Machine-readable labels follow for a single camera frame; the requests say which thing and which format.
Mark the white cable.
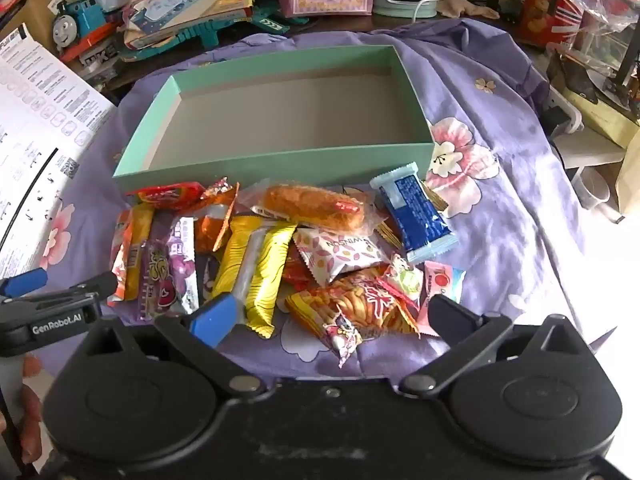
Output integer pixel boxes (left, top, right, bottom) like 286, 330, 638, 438
412, 0, 481, 23

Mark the yellow striped snack packet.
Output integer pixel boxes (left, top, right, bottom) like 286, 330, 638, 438
245, 222, 298, 338
210, 215, 266, 301

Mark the shiny red snack packet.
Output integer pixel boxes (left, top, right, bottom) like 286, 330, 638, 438
282, 247, 316, 286

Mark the blue wafer packet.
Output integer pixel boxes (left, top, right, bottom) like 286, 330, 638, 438
370, 162, 458, 263

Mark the silver purple candy packet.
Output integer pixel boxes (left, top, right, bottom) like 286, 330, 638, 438
167, 217, 201, 311

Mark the orange yellow snack packet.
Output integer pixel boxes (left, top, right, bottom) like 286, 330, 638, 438
107, 205, 153, 303

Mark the person's left hand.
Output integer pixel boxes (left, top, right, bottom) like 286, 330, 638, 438
20, 355, 46, 466

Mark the teal plastic toy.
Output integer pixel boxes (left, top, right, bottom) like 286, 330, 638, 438
120, 7, 311, 63

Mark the teal cardboard box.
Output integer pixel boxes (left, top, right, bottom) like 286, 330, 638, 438
112, 44, 435, 192

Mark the clear sausage bread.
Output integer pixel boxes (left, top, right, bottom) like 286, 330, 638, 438
237, 180, 386, 237

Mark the purple floral blanket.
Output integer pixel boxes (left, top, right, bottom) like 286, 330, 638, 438
0, 17, 621, 386

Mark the white pink leaf packet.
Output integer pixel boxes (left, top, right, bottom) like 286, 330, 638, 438
292, 227, 391, 286

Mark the white cup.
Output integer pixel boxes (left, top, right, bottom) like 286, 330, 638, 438
580, 167, 613, 211

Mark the red yellow fries packet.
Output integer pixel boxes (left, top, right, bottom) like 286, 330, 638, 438
285, 270, 421, 367

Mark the white printed paper sheet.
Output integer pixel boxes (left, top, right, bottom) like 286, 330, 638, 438
0, 24, 118, 281

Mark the yellow box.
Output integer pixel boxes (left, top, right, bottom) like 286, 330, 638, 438
565, 87, 640, 148

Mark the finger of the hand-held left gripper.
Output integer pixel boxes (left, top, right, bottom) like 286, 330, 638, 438
0, 267, 48, 298
0, 272, 118, 311

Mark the brown cardboard box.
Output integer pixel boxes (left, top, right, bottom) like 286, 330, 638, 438
0, 0, 66, 56

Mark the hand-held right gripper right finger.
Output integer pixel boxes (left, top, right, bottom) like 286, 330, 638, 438
400, 294, 593, 396

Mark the beige cloth toy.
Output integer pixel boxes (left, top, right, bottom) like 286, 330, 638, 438
442, 0, 501, 20

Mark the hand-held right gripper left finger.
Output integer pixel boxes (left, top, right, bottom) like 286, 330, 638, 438
80, 292, 266, 401

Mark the blue toy train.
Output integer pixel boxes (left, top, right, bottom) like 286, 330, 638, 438
50, 0, 123, 63

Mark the red cookie box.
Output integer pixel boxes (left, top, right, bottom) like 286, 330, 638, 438
515, 0, 583, 51

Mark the small pink green candy packet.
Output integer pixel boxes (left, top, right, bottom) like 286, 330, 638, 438
382, 255, 425, 306

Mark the pink snack packet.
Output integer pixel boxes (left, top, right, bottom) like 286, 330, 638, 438
415, 260, 467, 336

